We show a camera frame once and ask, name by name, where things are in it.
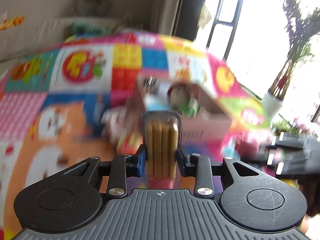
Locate green cushion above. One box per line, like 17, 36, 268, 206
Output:
72, 21, 112, 36

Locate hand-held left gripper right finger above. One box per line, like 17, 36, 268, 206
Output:
176, 148, 262, 197

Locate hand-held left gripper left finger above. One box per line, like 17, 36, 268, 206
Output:
61, 144, 147, 197

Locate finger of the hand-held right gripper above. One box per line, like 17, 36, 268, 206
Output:
259, 152, 312, 178
272, 132, 312, 152

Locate clear packet of biscuits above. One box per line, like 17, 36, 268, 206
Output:
141, 110, 185, 181

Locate tall plant in white pot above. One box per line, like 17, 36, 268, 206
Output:
261, 0, 320, 117

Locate colourful printed blanket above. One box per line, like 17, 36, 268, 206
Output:
0, 29, 275, 232

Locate pink orchid flowers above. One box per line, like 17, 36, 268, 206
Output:
292, 116, 320, 137

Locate lucky cat charm with bell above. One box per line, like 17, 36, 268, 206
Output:
116, 132, 143, 154

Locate hanging pale cloth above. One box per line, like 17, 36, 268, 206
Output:
199, 4, 214, 28

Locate grey sofa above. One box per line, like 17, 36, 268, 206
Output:
0, 0, 187, 64

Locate black window frame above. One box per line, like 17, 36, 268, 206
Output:
209, 0, 245, 60

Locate pink plush bunny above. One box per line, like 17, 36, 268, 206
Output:
102, 106, 133, 137

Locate pink cardboard box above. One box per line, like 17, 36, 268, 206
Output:
136, 77, 233, 142

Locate crochet doll with brown hair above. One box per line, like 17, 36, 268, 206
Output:
167, 84, 202, 118

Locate blue packet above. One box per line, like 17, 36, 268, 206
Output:
144, 92, 171, 112

